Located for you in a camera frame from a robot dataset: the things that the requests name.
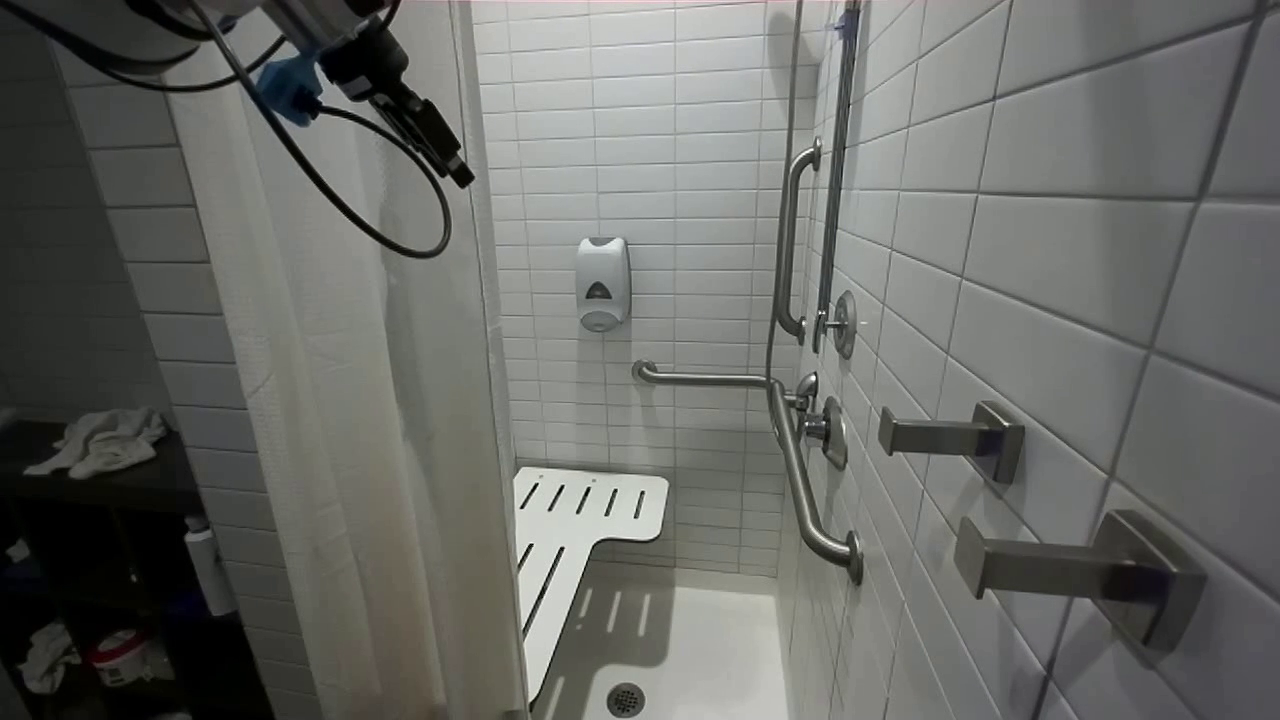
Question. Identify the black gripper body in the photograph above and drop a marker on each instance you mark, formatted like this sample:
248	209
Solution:
371	65

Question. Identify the white shower curtain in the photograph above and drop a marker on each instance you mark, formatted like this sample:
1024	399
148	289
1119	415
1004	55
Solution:
363	309

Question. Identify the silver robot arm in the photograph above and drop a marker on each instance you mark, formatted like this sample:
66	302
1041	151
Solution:
144	38

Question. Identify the white slatted shower seat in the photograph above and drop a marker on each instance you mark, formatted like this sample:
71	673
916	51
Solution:
560	519

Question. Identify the round chrome shower valve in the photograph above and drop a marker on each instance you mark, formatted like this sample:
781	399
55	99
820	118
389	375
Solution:
840	325

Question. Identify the round shower floor drain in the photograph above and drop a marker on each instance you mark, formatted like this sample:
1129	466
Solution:
624	697

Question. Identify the white soap dispenser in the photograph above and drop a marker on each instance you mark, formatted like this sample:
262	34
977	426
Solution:
602	280

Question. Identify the vertical chrome grab bar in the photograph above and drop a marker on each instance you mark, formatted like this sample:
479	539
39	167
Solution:
786	239

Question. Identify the white towel on shelf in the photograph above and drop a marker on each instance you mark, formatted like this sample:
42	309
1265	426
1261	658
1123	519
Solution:
100	440

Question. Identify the white bottle on shelf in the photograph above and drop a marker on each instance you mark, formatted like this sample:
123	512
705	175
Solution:
207	562

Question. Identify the oval chrome temperature valve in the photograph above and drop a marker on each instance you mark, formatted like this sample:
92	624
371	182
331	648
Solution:
830	435

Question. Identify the dark shelving unit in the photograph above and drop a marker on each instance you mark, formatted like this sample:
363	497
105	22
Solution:
100	612

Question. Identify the horizontal chrome grab bar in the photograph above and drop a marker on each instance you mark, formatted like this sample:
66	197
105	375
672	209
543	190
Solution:
786	417

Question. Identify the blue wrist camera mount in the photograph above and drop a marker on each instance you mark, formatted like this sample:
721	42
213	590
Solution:
288	88

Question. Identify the back wall chrome grab bar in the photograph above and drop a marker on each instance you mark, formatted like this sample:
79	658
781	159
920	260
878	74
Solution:
654	375

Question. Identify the chrome slide rail bar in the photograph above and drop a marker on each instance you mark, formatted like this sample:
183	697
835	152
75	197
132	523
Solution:
844	27

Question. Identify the left square wall hook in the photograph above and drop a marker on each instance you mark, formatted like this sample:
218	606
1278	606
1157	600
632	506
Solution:
989	436

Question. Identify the square wall hook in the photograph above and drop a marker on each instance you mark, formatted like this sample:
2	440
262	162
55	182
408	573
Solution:
989	436
1137	578

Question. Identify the right square wall hook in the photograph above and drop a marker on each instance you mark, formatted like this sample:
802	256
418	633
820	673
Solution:
1137	578

